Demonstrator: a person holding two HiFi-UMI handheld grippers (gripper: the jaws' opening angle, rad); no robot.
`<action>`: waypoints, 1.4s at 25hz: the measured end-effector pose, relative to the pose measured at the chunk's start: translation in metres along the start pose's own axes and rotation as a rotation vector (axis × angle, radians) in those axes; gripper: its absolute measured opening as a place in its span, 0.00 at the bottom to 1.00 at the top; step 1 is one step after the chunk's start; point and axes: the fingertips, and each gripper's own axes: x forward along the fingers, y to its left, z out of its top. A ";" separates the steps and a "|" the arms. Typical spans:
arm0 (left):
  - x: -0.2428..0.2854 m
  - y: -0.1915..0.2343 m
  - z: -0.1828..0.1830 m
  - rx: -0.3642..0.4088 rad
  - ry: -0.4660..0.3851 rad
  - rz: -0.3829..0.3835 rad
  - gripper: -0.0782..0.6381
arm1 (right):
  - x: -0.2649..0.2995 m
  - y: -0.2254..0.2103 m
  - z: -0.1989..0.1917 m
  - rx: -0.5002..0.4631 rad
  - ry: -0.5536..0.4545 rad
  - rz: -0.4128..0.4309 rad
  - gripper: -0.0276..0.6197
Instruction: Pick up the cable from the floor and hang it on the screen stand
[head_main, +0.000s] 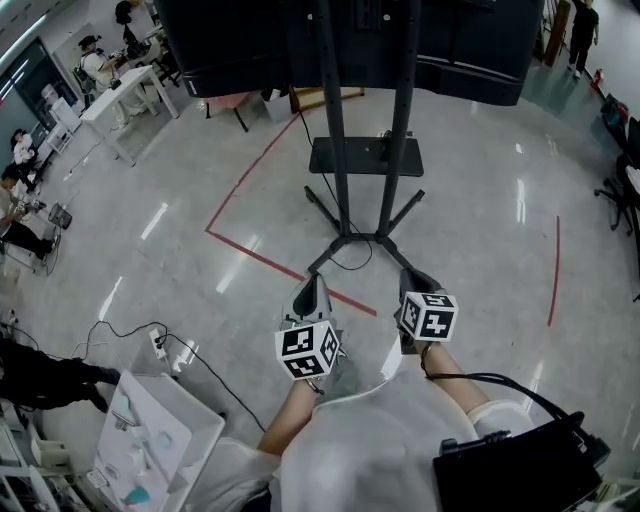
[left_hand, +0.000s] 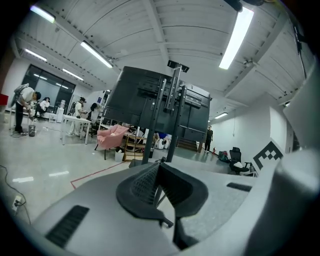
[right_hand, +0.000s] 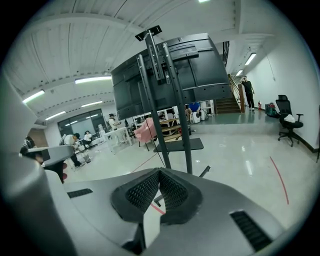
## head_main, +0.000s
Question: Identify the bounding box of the long red floor tape line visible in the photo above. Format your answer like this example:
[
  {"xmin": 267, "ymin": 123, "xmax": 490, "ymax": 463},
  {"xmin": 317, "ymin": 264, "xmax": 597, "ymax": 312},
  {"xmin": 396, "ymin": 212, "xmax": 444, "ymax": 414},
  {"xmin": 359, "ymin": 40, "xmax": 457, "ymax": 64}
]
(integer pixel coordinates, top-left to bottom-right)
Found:
[{"xmin": 204, "ymin": 112, "xmax": 379, "ymax": 318}]

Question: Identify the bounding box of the black gripper cable bundle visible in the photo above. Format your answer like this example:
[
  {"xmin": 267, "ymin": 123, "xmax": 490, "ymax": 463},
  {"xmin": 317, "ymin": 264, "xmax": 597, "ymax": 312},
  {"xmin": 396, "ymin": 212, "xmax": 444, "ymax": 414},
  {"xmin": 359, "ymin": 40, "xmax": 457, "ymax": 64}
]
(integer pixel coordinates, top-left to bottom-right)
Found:
[{"xmin": 421, "ymin": 344, "xmax": 587, "ymax": 432}]

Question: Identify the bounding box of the long black power cord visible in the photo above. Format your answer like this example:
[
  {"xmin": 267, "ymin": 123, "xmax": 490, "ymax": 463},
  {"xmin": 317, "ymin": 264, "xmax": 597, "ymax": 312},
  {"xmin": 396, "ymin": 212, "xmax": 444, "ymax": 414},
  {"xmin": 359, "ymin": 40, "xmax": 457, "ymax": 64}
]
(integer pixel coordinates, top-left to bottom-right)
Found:
[{"xmin": 158, "ymin": 331, "xmax": 267, "ymax": 434}]

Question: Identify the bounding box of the white power strip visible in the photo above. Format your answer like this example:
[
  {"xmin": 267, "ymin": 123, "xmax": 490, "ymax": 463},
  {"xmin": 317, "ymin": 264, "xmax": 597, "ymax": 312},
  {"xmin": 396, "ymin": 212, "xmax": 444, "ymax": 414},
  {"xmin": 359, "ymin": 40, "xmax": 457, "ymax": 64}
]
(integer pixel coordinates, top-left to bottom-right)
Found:
[{"xmin": 148, "ymin": 326, "xmax": 170, "ymax": 361}]

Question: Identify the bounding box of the small black device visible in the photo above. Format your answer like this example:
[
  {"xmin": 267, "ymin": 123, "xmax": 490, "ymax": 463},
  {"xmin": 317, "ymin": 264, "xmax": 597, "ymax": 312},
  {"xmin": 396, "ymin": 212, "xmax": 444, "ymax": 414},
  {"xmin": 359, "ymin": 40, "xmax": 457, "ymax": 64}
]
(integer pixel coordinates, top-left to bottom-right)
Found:
[{"xmin": 377, "ymin": 129, "xmax": 397, "ymax": 162}]

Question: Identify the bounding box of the person's right forearm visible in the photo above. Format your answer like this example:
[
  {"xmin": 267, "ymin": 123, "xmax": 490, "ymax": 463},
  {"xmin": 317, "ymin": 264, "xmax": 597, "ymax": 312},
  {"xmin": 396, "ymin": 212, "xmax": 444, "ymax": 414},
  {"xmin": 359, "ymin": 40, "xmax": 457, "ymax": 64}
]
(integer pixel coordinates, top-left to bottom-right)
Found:
[{"xmin": 421, "ymin": 343, "xmax": 492, "ymax": 417}]

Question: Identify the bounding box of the white table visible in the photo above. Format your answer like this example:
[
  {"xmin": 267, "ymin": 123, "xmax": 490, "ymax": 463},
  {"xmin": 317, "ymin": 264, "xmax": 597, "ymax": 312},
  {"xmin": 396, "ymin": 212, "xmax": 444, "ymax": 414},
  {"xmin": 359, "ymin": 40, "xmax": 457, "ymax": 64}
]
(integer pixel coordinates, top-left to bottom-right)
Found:
[{"xmin": 79, "ymin": 64, "xmax": 180, "ymax": 168}]

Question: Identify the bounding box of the black screen stand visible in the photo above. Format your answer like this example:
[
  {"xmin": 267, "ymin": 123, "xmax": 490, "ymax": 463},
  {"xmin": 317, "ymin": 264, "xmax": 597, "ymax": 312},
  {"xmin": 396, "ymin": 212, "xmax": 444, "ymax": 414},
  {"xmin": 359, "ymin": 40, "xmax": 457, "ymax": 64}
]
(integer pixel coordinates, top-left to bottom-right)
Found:
[{"xmin": 302, "ymin": 0, "xmax": 427, "ymax": 277}]

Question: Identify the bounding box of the black equipment box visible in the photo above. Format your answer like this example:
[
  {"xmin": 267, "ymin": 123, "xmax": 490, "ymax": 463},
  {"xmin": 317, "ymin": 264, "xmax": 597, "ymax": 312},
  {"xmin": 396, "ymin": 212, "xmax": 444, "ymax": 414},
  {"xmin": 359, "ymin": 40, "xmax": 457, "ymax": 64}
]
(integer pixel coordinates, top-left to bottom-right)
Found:
[{"xmin": 431, "ymin": 411, "xmax": 612, "ymax": 512}]

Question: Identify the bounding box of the white low rack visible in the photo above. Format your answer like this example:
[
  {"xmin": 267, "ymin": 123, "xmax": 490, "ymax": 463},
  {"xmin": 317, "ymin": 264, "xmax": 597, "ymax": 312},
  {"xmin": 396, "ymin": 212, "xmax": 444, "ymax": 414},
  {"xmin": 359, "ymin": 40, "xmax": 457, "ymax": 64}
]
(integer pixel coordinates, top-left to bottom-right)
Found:
[{"xmin": 28, "ymin": 121, "xmax": 75, "ymax": 157}]

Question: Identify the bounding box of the black office chair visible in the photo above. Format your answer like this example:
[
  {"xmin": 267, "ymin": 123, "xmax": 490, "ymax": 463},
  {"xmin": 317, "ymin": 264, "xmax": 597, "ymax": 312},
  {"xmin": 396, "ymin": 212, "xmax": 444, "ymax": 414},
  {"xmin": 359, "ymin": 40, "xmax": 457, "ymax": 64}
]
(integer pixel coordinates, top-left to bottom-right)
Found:
[{"xmin": 593, "ymin": 116, "xmax": 640, "ymax": 237}]

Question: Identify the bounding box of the white waste bin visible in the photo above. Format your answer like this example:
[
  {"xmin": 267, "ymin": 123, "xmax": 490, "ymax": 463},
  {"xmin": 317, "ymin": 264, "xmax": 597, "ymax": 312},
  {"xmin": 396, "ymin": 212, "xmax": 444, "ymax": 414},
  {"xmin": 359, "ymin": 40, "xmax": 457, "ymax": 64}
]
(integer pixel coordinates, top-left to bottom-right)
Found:
[{"xmin": 261, "ymin": 88, "xmax": 294, "ymax": 125}]

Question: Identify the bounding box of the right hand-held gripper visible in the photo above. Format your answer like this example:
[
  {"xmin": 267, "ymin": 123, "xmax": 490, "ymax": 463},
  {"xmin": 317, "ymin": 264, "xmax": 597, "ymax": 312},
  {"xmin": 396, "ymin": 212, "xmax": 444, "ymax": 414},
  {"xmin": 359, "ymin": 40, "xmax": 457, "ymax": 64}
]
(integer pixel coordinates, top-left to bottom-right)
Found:
[{"xmin": 393, "ymin": 268, "xmax": 460, "ymax": 357}]

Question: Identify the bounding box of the wooden frame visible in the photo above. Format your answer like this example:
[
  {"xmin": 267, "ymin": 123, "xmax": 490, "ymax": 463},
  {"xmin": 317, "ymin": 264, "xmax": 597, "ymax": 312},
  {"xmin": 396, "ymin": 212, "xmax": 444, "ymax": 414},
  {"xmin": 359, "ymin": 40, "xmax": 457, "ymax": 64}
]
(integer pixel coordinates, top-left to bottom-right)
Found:
[{"xmin": 289, "ymin": 85, "xmax": 366, "ymax": 115}]

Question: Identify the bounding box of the person's white shirt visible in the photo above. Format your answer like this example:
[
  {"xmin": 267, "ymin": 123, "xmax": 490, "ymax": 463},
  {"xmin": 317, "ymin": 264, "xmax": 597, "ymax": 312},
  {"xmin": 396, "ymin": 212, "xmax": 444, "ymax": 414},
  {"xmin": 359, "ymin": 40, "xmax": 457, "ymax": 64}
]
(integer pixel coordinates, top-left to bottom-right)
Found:
[{"xmin": 188, "ymin": 368, "xmax": 537, "ymax": 512}]

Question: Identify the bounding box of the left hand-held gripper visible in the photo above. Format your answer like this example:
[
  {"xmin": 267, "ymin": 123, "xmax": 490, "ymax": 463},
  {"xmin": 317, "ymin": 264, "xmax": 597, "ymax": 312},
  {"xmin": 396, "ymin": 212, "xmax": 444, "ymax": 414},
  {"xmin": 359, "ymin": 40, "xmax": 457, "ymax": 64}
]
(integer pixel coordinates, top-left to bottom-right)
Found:
[{"xmin": 273, "ymin": 273, "xmax": 347, "ymax": 396}]

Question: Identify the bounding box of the thin black power cord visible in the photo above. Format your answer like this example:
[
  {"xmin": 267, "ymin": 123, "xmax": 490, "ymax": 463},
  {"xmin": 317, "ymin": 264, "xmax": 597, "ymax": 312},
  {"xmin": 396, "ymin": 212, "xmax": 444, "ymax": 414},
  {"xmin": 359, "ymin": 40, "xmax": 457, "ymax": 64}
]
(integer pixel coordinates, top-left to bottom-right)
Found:
[{"xmin": 68, "ymin": 319, "xmax": 169, "ymax": 362}]

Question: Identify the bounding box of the large black screen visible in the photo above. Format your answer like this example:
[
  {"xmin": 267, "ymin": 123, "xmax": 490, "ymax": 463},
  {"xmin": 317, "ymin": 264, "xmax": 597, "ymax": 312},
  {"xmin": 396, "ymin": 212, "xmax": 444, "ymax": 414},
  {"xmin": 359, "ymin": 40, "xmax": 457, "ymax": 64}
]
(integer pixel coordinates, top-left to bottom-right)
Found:
[{"xmin": 152, "ymin": 0, "xmax": 545, "ymax": 107}]

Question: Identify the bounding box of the white bin with items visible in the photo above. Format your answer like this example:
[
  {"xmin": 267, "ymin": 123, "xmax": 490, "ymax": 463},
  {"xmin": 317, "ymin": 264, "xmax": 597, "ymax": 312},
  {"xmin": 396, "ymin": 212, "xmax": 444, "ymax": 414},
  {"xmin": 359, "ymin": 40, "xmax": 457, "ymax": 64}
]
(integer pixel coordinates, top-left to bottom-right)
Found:
[{"xmin": 91, "ymin": 368, "xmax": 227, "ymax": 512}]

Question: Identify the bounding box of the grey glossy floor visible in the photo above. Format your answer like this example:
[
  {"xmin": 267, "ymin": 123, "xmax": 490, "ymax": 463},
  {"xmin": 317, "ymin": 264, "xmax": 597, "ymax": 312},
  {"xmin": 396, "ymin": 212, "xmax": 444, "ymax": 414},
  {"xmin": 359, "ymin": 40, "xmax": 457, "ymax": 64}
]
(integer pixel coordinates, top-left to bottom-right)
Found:
[{"xmin": 0, "ymin": 0, "xmax": 640, "ymax": 512}]

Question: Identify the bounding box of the pink chair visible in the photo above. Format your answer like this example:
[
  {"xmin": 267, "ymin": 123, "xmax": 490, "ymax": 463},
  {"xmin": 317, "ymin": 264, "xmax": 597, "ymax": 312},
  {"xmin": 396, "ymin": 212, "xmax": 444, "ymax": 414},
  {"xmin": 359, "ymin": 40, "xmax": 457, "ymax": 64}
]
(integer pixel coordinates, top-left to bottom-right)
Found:
[{"xmin": 203, "ymin": 91, "xmax": 251, "ymax": 134}]

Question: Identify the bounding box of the person's left forearm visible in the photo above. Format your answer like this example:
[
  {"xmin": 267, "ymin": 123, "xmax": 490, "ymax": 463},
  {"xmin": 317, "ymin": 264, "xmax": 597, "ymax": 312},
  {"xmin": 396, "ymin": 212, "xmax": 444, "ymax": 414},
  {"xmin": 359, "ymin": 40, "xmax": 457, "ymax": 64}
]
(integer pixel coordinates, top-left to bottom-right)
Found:
[{"xmin": 256, "ymin": 380, "xmax": 322, "ymax": 456}]

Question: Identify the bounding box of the white water dispenser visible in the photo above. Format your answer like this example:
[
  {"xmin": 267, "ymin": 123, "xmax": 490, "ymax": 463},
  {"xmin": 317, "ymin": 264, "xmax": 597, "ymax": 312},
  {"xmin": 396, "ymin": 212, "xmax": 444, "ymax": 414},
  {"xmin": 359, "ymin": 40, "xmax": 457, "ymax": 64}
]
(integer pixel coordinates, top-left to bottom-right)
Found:
[{"xmin": 41, "ymin": 83, "xmax": 82, "ymax": 135}]

